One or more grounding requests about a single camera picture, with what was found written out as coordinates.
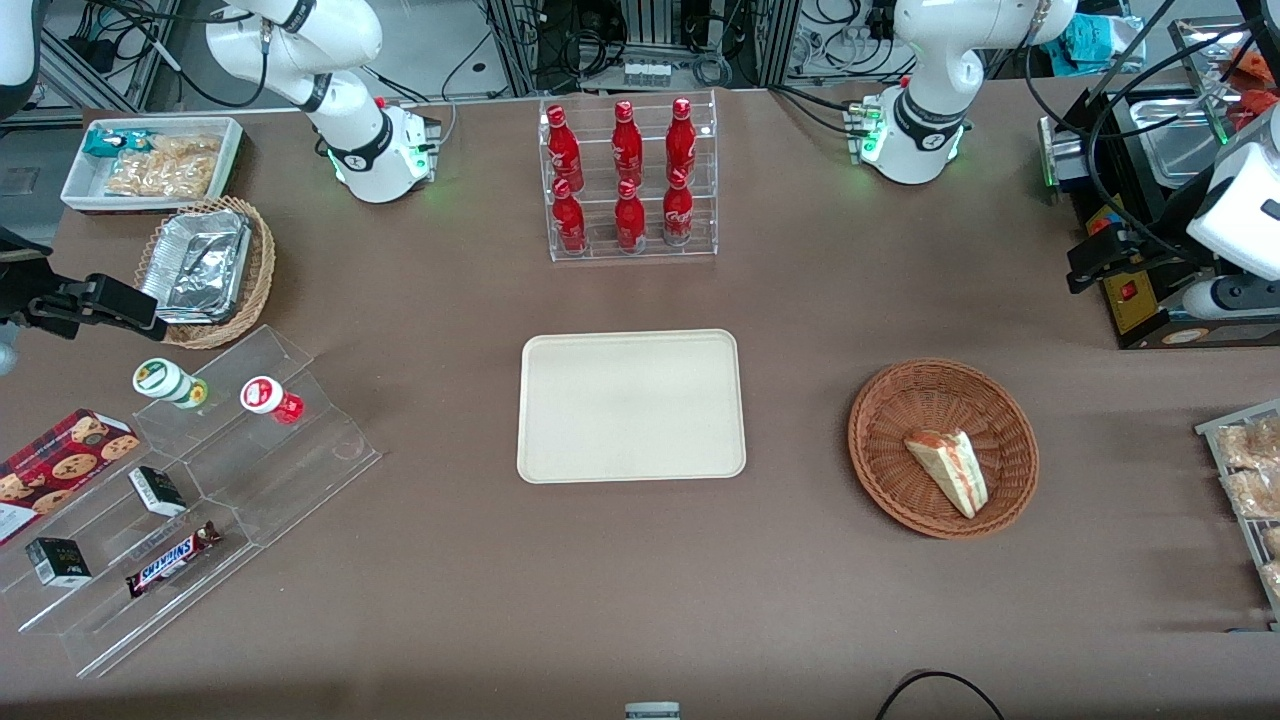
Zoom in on small black white box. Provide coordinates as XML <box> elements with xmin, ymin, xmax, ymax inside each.
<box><xmin>127</xmin><ymin>465</ymin><xmax>189</xmax><ymax>519</ymax></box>
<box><xmin>24</xmin><ymin>536</ymin><xmax>94</xmax><ymax>589</ymax></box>

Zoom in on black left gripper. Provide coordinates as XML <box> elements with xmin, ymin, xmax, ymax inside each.
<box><xmin>1066</xmin><ymin>170</ymin><xmax>1233</xmax><ymax>295</ymax></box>

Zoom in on clear bag of crackers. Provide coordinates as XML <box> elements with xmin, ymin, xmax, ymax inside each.
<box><xmin>148</xmin><ymin>133</ymin><xmax>223</xmax><ymax>159</ymax></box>
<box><xmin>104</xmin><ymin>150</ymin><xmax>219</xmax><ymax>199</ymax></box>

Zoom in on teal cloth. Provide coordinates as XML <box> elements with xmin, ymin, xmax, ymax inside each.
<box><xmin>1060</xmin><ymin>14</ymin><xmax>1143</xmax><ymax>78</ymax></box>

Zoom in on red cola bottle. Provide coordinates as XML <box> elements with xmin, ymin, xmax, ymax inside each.
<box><xmin>613</xmin><ymin>178</ymin><xmax>648</xmax><ymax>254</ymax></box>
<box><xmin>661</xmin><ymin>167</ymin><xmax>696</xmax><ymax>249</ymax></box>
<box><xmin>611</xmin><ymin>100</ymin><xmax>645</xmax><ymax>188</ymax></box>
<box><xmin>665</xmin><ymin>97</ymin><xmax>698</xmax><ymax>184</ymax></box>
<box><xmin>546</xmin><ymin>104</ymin><xmax>585</xmax><ymax>193</ymax></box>
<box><xmin>551</xmin><ymin>178</ymin><xmax>590</xmax><ymax>256</ymax></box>

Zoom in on black cable loop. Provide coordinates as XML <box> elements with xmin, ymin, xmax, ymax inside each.
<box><xmin>874</xmin><ymin>669</ymin><xmax>1007</xmax><ymax>720</ymax></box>

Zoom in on teal snack packet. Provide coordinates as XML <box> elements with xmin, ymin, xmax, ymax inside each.
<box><xmin>81</xmin><ymin>129</ymin><xmax>153</xmax><ymax>161</ymax></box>

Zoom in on Snickers chocolate bar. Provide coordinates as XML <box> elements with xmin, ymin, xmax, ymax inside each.
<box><xmin>124</xmin><ymin>520</ymin><xmax>224</xmax><ymax>600</ymax></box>

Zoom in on grey wire rack tray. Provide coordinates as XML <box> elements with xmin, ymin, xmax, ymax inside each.
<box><xmin>1194</xmin><ymin>399</ymin><xmax>1280</xmax><ymax>633</ymax></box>

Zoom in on beige plastic serving tray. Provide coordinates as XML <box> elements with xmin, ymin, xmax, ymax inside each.
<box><xmin>516</xmin><ymin>329</ymin><xmax>748</xmax><ymax>485</ymax></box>

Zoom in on green lid cup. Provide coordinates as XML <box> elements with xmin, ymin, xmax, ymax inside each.
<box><xmin>132</xmin><ymin>357</ymin><xmax>210</xmax><ymax>412</ymax></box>

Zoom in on bagged fried snack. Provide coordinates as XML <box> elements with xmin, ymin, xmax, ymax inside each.
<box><xmin>1221</xmin><ymin>469</ymin><xmax>1280</xmax><ymax>519</ymax></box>
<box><xmin>1214</xmin><ymin>416</ymin><xmax>1280</xmax><ymax>472</ymax></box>

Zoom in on clear acrylic step display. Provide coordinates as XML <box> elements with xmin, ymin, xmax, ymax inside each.
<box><xmin>0</xmin><ymin>323</ymin><xmax>385</xmax><ymax>681</ymax></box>

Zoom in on black food warmer cabinet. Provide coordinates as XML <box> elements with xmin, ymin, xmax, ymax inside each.
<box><xmin>1038</xmin><ymin>15</ymin><xmax>1280</xmax><ymax>351</ymax></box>

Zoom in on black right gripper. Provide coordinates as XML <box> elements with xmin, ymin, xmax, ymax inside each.
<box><xmin>0</xmin><ymin>227</ymin><xmax>169</xmax><ymax>343</ymax></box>

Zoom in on red-label white-lid drink cup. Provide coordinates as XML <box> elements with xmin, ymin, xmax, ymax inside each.
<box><xmin>239</xmin><ymin>375</ymin><xmax>307</xmax><ymax>426</ymax></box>

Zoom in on light wicker basket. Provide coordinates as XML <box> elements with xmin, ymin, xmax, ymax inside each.
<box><xmin>134</xmin><ymin>195</ymin><xmax>277</xmax><ymax>351</ymax></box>

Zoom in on round brown wicker basket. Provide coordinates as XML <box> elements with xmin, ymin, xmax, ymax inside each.
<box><xmin>848</xmin><ymin>358</ymin><xmax>1040</xmax><ymax>541</ymax></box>

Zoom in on red tartan cookie box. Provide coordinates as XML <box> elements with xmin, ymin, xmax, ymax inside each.
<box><xmin>0</xmin><ymin>408</ymin><xmax>142</xmax><ymax>549</ymax></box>

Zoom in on triangle sandwich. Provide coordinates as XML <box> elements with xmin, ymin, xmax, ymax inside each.
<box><xmin>904</xmin><ymin>429</ymin><xmax>990</xmax><ymax>520</ymax></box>

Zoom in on stacked aluminium foil trays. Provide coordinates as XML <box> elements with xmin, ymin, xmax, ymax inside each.
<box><xmin>139</xmin><ymin>209</ymin><xmax>253</xmax><ymax>326</ymax></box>

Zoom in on clear acrylic bottle rack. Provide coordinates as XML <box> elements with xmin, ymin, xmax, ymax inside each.
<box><xmin>538</xmin><ymin>90</ymin><xmax>719</xmax><ymax>264</ymax></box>

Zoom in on white rectangular snack bin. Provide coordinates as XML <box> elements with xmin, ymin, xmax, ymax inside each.
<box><xmin>60</xmin><ymin>116</ymin><xmax>245</xmax><ymax>215</ymax></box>

